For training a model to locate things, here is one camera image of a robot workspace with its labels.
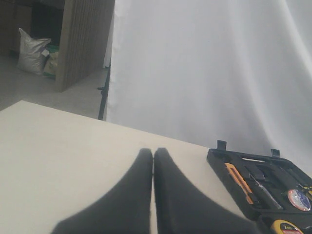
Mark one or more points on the wooden slatted partition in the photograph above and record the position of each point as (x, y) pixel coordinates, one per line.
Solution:
(83, 41)

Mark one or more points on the clear handle tester screwdriver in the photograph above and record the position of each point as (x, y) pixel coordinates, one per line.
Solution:
(277, 205)

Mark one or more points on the orange utility knife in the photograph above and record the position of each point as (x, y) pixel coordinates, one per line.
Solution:
(240, 182)

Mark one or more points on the black plastic tool case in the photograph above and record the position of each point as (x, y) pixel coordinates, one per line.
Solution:
(277, 174)

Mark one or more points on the white backdrop curtain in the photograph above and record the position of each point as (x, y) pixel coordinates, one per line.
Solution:
(207, 70)

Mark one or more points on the black backdrop stand pole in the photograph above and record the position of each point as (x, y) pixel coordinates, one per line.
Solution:
(104, 93)

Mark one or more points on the green white bag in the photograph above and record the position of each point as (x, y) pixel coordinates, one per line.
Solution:
(51, 52)

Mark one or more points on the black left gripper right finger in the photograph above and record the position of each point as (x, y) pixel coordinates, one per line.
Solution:
(181, 208)

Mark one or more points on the yellow tape measure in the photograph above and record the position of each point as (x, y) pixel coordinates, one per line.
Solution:
(284, 227)

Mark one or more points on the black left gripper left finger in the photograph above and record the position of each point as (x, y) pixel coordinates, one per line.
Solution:
(125, 209)

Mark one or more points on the black electrical tape roll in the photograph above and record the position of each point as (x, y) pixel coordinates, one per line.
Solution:
(299, 200)

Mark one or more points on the grey woven sack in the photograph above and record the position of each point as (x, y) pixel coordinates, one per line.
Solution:
(31, 58)

